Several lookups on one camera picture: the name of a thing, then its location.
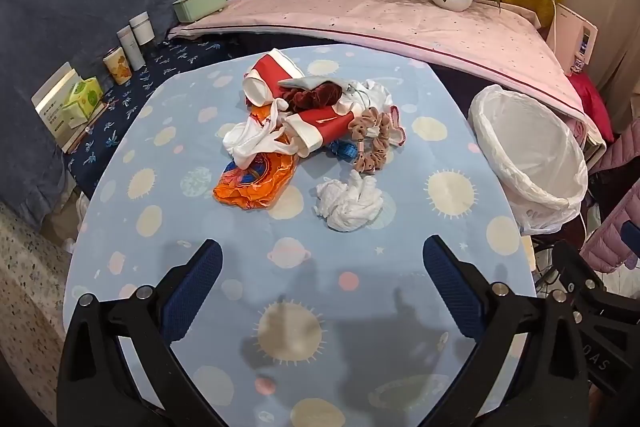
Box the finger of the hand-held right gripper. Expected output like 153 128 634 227
552 239 607 308
621 221 640 269

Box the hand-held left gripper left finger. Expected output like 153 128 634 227
56 238 226 427

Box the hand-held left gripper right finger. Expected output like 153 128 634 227
422 234 591 427

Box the large orange snack wrapper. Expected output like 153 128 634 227
212 152 301 210

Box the white-lined trash bin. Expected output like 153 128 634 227
467 84 591 235

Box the white tissue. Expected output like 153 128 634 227
314 169 383 233

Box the beige scrunchie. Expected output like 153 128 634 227
347 107 401 175

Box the small blue wrapper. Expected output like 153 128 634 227
327 139 358 160

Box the red white paper carton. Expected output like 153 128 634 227
242 48 303 112
284 107 358 158

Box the white cloth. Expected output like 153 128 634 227
340 79 396 115

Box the dark red velvet scrunchie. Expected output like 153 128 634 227
285 82 346 112

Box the pink puffer jacket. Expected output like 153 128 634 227
580 117 640 275

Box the blue planet print tablecloth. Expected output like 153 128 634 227
62 44 536 427

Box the red cushion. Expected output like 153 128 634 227
565 72 613 142

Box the navy patterned cloth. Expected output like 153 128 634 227
62 34 251 198

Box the green tissue packet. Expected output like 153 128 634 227
67 77 104 118

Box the pink white appliance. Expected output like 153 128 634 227
545 4 599 75

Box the yellow patterned cup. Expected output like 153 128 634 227
102 47 133 85

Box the grey white canister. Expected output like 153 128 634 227
116 27 146 72

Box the green tissue box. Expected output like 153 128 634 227
172 0 226 24

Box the pink bed sheet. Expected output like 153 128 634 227
167 0 588 122

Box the grey drawstring pouch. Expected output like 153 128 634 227
277 76 358 95

